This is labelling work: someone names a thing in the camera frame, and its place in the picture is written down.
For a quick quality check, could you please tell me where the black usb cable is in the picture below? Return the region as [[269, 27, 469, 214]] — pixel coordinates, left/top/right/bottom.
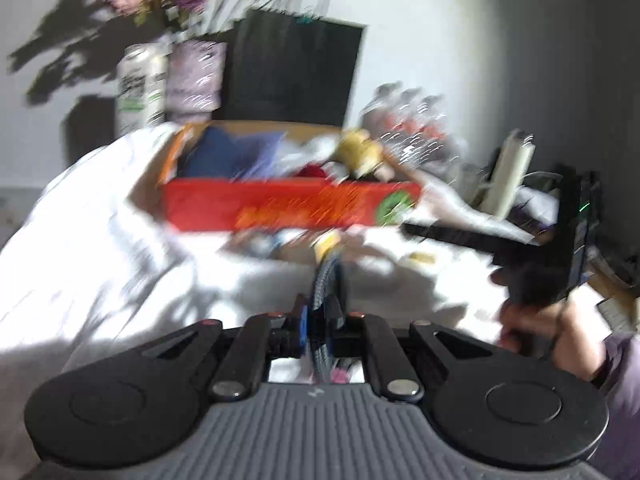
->
[[308, 249, 352, 386]]

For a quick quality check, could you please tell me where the yellow white plush toy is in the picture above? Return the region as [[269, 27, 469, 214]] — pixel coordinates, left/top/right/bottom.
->
[[334, 129, 395, 182]]

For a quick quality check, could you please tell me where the navy blue pouch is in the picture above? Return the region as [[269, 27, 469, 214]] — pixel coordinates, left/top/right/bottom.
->
[[178, 126, 262, 180]]

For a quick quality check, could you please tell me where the purple cloth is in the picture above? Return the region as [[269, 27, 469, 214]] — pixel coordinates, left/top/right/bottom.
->
[[232, 131, 285, 180]]

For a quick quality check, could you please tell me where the person right hand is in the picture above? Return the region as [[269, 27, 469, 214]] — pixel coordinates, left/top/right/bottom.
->
[[496, 297, 608, 387]]

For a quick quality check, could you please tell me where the small yellow block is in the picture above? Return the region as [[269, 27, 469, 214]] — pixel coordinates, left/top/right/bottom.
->
[[408, 252, 436, 264]]

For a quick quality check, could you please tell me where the white thermos bottle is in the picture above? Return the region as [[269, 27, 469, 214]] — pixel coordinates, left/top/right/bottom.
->
[[480, 129, 536, 220]]

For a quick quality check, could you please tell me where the red cardboard box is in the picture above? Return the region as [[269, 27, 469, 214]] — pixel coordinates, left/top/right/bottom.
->
[[156, 122, 422, 232]]

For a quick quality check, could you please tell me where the water bottle pack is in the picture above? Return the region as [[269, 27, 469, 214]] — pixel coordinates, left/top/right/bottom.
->
[[360, 81, 465, 172]]

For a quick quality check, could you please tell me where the black paper bag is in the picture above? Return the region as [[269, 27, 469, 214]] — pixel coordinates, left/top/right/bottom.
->
[[213, 0, 364, 127]]

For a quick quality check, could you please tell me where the purple glass vase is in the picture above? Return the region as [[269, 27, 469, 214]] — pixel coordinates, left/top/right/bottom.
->
[[166, 40, 227, 115]]

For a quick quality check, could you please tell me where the milk carton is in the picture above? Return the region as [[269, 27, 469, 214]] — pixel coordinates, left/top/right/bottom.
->
[[115, 44, 167, 138]]

